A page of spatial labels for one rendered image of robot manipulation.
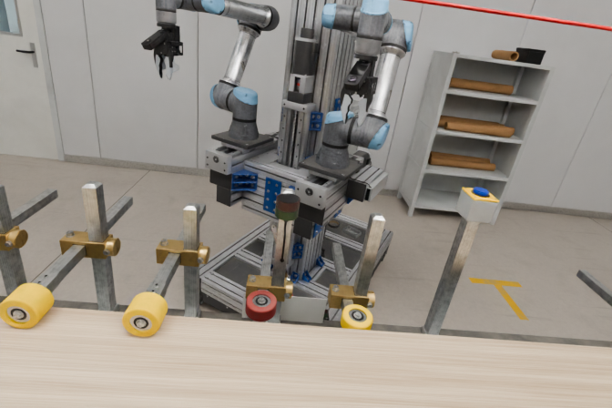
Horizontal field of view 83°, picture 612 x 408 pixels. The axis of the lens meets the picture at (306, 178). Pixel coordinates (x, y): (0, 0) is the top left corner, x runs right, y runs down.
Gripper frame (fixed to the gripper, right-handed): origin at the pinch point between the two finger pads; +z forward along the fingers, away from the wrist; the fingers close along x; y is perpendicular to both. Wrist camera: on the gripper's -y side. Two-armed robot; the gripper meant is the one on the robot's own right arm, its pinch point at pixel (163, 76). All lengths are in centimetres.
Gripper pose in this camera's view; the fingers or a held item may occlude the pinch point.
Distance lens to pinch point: 159.5
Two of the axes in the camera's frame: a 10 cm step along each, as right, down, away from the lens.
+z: -1.3, 9.1, 3.9
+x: -8.7, -2.9, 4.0
